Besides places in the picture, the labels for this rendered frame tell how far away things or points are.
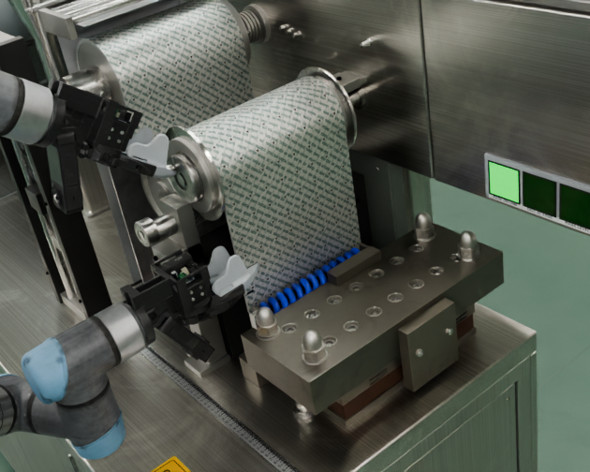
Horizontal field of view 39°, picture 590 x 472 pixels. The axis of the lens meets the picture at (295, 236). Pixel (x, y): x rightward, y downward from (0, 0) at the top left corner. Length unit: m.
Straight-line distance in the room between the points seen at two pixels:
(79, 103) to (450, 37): 0.51
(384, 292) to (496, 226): 2.12
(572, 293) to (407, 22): 1.89
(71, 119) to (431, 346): 0.60
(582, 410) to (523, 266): 0.75
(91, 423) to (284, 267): 0.37
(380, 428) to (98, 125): 0.58
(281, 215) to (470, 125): 0.31
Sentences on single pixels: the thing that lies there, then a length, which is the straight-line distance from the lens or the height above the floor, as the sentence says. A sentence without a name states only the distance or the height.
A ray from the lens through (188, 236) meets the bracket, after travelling 1.27.
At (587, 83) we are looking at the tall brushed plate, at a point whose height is 1.36.
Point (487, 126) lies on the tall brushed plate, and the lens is 1.21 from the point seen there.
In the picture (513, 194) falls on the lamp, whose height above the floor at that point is 1.17.
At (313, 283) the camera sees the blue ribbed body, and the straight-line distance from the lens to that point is 1.31.
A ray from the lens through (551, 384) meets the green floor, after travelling 2.65.
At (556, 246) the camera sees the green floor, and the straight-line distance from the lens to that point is 3.25.
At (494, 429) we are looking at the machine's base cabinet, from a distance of 1.43.
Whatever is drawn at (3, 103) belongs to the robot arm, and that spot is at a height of 1.45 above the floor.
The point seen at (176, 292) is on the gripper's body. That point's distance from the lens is 1.16.
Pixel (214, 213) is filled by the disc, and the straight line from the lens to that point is 1.21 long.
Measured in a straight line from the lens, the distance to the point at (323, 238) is 1.33.
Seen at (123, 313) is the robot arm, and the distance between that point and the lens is 1.15.
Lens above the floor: 1.77
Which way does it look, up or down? 31 degrees down
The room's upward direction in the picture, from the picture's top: 10 degrees counter-clockwise
